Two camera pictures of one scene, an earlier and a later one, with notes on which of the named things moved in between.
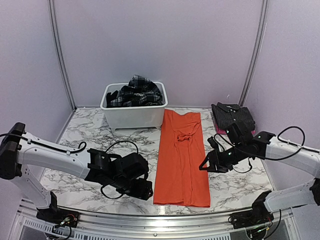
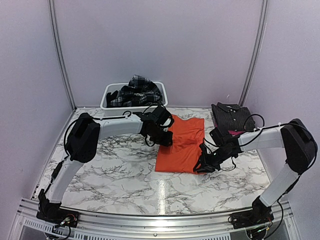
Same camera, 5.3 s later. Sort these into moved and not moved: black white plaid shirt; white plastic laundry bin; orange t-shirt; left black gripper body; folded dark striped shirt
Moved: orange t-shirt; left black gripper body
Not moved: black white plaid shirt; folded dark striped shirt; white plastic laundry bin
